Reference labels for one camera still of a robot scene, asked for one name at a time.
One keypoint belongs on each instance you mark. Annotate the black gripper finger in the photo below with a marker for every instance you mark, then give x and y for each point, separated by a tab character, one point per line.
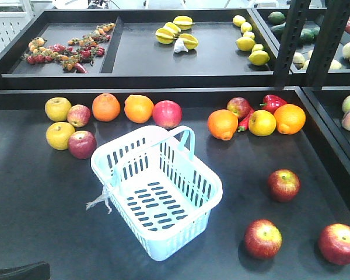
35	271

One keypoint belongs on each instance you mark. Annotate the light blue plastic basket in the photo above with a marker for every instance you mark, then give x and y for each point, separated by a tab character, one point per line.
163	192

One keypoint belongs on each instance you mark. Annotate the red yellow apple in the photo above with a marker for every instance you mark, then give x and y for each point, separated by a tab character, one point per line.
334	243
283	185
262	239

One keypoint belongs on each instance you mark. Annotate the red yellow apple front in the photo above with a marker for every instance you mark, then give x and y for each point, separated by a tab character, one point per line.
334	243

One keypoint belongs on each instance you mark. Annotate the dark red apple left group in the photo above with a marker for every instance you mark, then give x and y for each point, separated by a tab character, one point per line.
82	144

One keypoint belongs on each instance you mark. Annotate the yellow pear apple lower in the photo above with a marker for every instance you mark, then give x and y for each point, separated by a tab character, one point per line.
57	135

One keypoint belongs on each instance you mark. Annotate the yellow pear apple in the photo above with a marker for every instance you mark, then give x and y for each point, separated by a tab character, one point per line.
57	135
57	108

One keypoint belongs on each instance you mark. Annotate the small pink apple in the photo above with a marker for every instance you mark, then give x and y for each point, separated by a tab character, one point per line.
78	115

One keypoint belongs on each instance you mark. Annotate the yellow pear apple upper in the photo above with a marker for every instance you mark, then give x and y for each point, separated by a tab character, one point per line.
57	108

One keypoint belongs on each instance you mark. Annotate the orange tangerine left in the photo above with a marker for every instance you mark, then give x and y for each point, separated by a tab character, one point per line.
105	107

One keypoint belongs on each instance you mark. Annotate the orange fruit centre left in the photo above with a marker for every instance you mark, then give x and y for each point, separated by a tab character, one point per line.
138	108

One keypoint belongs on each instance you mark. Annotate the big red apple centre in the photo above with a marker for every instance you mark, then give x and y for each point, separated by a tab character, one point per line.
167	114

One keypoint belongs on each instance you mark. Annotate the red chili pepper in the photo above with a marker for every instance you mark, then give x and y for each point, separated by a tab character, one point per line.
244	123

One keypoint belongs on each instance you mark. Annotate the dark red apple back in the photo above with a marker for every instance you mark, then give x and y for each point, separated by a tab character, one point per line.
239	106

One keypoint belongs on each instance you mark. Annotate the white garlic bulb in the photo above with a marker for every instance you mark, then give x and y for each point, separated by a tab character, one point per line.
180	46

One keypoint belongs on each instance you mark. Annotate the yellow orange citrus fruit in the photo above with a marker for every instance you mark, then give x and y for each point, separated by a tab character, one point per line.
262	123

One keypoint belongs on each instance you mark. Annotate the red bell pepper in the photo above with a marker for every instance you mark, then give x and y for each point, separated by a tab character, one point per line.
271	103

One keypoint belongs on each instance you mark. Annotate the black wooden produce stand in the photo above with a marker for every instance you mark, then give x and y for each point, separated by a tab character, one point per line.
266	178

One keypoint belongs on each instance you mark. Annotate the large orange fruit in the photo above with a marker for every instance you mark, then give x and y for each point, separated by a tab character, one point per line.
290	119

